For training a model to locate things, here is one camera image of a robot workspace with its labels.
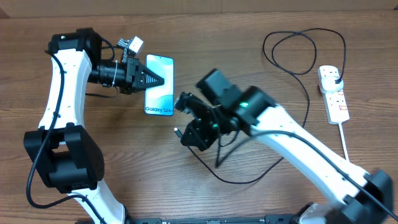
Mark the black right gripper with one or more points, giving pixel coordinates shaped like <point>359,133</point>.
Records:
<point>204,141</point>

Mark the blue screen Galaxy smartphone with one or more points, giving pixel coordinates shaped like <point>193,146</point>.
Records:
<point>159,100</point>

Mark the white charger plug adapter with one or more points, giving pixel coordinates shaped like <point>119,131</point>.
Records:
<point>330,84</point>

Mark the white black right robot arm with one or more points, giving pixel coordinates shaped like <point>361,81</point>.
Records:
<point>354,195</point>

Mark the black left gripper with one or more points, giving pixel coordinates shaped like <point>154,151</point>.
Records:
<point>134,71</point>

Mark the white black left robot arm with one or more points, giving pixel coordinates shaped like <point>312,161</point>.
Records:
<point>62,152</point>

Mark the white power strip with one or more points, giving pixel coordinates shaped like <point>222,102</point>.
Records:
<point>335,103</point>

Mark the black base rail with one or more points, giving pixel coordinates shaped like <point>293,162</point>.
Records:
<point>267,219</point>

